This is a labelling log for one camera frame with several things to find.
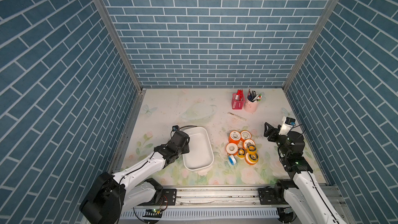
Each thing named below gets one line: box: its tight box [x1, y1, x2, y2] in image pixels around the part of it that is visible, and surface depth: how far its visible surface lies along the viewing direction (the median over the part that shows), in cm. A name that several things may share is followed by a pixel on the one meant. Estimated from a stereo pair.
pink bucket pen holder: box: [243, 96, 260, 114], surface depth 104 cm
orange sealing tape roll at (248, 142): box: [244, 138, 257, 150], surface depth 90 cm
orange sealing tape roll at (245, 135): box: [240, 129, 252, 142], surface depth 96 cm
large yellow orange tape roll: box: [244, 151, 260, 166], surface depth 86 cm
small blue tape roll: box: [228, 154, 237, 166], surface depth 84 cm
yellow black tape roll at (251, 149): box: [246, 144, 257, 154], surface depth 86 cm
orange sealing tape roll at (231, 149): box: [225, 142, 239, 156], surface depth 89 cm
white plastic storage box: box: [178, 126, 215, 172], surface depth 88 cm
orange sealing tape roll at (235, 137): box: [228, 130, 241, 145], surface depth 93 cm
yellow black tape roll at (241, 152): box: [236, 147, 247, 159], surface depth 89 cm
